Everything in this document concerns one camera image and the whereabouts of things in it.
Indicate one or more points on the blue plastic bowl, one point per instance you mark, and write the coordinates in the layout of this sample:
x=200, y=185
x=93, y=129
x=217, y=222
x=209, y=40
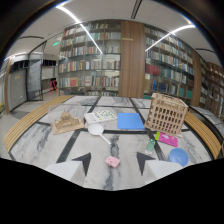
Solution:
x=178, y=156

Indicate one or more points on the magenta notebook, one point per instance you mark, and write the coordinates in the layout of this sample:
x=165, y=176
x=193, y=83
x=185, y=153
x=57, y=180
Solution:
x=168, y=139

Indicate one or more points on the wooden wall panel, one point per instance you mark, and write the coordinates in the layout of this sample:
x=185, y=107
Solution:
x=132, y=59

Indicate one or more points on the curved bookshelf with books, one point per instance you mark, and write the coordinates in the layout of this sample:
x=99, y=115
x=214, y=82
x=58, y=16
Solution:
x=168, y=65

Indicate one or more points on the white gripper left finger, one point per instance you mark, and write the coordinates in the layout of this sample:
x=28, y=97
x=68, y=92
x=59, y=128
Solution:
x=68, y=170

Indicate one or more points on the blue folder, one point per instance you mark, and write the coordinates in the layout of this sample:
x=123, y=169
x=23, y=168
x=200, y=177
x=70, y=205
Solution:
x=130, y=121

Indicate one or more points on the large bookshelf with books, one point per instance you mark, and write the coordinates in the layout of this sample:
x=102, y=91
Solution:
x=90, y=58

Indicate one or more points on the green patterned packet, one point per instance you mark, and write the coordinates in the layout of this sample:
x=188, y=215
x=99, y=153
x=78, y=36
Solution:
x=150, y=146

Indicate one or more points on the pink cassette tape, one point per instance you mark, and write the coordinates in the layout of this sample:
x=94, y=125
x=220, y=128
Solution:
x=112, y=161

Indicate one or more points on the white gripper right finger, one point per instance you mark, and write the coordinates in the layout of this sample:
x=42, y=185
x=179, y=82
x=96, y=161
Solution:
x=156, y=168

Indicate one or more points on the red chair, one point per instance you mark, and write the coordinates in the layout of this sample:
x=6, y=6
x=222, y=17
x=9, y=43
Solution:
x=53, y=86

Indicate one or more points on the tall wooden lattice building model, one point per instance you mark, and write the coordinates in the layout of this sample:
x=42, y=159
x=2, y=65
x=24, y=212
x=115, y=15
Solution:
x=166, y=115

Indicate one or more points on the wooden slatted bench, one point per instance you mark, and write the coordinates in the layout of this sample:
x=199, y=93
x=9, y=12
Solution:
x=202, y=130
x=29, y=120

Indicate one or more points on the low wooden stepped building model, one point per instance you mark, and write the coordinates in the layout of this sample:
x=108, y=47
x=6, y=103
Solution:
x=67, y=122

